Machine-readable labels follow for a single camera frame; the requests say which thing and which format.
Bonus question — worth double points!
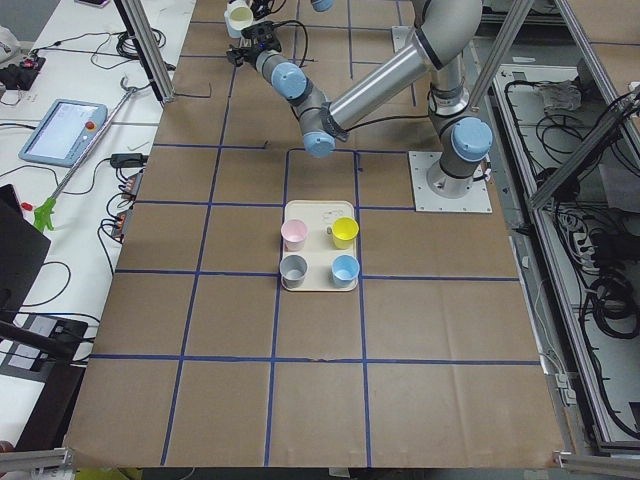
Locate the grey plastic cup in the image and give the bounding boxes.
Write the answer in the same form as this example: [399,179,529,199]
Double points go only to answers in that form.
[279,254,308,289]

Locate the teach pendant tablet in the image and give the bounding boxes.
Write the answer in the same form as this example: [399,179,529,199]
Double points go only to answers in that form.
[18,99,108,168]

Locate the yellow plastic cup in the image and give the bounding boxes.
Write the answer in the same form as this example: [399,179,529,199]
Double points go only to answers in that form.
[331,217,359,250]

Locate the aluminium frame post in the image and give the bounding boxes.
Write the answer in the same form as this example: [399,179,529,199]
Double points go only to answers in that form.
[114,0,174,105]

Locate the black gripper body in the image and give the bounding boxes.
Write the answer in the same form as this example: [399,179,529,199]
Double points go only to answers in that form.
[227,21,283,70]
[250,0,275,19]

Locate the light blue cup far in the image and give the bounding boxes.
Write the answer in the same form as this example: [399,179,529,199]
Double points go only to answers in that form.
[331,255,360,288]

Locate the cream serving tray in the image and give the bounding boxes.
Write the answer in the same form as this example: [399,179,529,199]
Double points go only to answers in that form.
[282,200,359,292]

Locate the pink plastic cup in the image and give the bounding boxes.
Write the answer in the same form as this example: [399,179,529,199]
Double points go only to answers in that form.
[280,219,309,252]

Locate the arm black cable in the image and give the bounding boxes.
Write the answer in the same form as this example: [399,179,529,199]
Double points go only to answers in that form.
[272,19,310,69]

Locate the reacher grabber tool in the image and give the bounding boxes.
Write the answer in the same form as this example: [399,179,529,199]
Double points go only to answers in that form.
[33,76,149,233]

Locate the white plastic cup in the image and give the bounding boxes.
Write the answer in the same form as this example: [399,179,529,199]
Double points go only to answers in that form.
[224,0,254,39]

